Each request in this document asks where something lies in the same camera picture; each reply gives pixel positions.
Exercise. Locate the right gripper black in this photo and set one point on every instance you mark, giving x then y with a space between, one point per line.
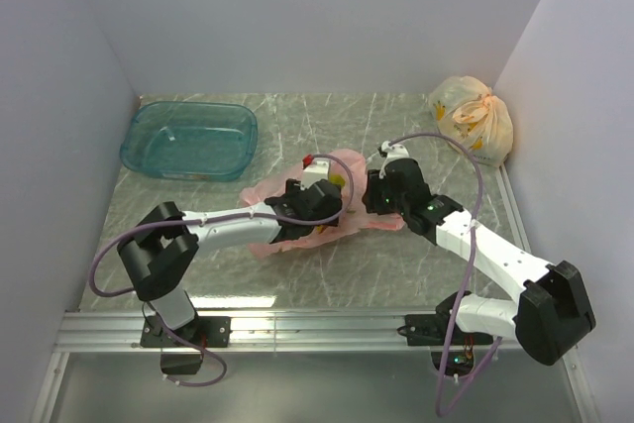
370 197

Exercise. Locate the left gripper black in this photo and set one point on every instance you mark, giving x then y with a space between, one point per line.
293 189

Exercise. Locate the green pear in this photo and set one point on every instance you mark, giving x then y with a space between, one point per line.
338 180

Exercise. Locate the pink plastic bag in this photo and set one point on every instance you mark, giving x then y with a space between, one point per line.
355 219

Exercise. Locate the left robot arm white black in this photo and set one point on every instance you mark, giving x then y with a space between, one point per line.
157 257

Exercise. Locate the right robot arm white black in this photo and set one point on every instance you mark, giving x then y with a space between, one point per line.
547 310

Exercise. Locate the orange knotted plastic bag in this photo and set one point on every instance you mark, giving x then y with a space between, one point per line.
466 110

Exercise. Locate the teal transparent plastic basin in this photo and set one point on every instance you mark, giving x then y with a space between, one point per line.
187 140

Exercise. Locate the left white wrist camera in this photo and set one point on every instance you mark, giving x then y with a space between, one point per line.
313 170

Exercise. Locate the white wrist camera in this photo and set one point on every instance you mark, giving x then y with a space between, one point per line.
391 152
313 170

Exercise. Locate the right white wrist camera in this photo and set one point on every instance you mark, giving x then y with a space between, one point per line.
391 152

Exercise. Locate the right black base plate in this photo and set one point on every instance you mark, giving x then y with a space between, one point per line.
424 329

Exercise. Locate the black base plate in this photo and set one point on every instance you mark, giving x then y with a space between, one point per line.
208 331
424 329

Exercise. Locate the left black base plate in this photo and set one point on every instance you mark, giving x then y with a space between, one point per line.
208 331

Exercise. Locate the black box under rail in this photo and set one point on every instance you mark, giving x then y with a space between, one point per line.
178 364

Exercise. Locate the aluminium mounting rail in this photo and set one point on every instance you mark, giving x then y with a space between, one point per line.
250 331

